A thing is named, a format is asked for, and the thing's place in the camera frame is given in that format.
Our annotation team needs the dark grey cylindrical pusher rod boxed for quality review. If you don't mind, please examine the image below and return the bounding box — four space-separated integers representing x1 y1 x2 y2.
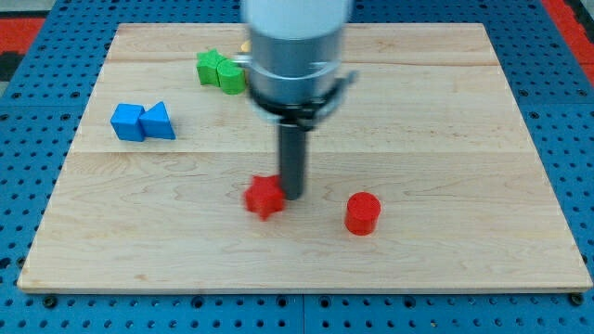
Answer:
278 124 307 200

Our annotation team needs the red star block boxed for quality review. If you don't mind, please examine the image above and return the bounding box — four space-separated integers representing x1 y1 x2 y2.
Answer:
243 175 285 221

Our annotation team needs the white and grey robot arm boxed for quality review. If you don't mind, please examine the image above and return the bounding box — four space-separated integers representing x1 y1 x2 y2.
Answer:
236 0 356 200

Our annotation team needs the green cylinder block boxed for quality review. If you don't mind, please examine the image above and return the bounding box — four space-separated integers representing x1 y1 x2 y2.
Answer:
217 59 246 95

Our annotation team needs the red cylinder block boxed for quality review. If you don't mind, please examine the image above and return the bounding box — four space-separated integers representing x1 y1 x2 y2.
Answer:
344 192 381 236

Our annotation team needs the yellow block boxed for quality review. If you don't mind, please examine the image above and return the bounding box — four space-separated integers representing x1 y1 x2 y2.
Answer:
239 40 251 53

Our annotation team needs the green star block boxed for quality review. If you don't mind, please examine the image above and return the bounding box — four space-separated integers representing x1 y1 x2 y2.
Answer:
196 49 226 86

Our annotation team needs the blue triangle block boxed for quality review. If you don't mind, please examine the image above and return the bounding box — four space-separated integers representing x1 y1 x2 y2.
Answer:
139 101 176 140

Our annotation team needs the light wooden board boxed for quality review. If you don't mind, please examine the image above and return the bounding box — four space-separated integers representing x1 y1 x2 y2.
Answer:
18 23 592 294

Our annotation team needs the blue cube block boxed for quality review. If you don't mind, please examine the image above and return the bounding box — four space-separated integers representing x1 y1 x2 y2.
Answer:
110 103 145 142

